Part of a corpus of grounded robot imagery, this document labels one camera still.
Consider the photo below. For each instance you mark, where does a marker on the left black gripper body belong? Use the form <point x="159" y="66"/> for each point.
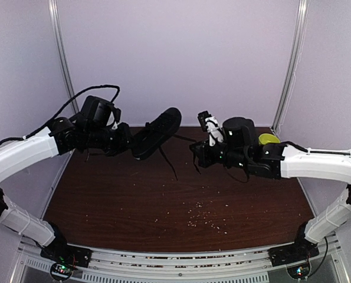
<point x="112" y="144"/>

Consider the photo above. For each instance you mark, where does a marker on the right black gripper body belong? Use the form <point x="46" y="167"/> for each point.
<point x="235" y="158"/>

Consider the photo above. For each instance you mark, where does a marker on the black sneaker shoe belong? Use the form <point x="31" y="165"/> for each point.
<point x="156" y="133"/>

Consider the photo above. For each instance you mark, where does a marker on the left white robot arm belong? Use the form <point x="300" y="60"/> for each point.
<point x="58" y="137"/>

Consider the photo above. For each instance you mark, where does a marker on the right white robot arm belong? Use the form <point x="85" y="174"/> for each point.
<point x="288" y="160"/>

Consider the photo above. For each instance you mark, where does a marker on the green bowl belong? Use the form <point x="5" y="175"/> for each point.
<point x="267" y="138"/>

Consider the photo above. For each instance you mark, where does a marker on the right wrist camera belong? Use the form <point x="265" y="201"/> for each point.
<point x="210" y="125"/>

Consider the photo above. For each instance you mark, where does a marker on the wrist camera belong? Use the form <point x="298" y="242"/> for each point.
<point x="210" y="125"/>
<point x="97" y="111"/>

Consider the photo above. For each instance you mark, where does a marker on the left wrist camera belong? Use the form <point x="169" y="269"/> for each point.
<point x="97" y="111"/>

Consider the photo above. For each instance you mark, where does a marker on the front aluminium rail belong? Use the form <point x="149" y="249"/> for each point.
<point x="243" y="265"/>

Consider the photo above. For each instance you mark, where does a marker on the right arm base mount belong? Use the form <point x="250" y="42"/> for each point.
<point x="295" y="258"/>

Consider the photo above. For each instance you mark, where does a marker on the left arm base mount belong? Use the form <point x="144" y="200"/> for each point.
<point x="68" y="264"/>

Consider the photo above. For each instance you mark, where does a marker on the left aluminium frame post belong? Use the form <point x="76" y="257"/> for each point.
<point x="55" y="20"/>

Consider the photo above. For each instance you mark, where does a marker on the aluminium frame post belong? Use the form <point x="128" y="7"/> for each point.
<point x="55" y="20"/>
<point x="295" y="55"/>

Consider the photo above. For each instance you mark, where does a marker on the right aluminium frame post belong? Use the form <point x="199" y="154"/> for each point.
<point x="295" y="55"/>

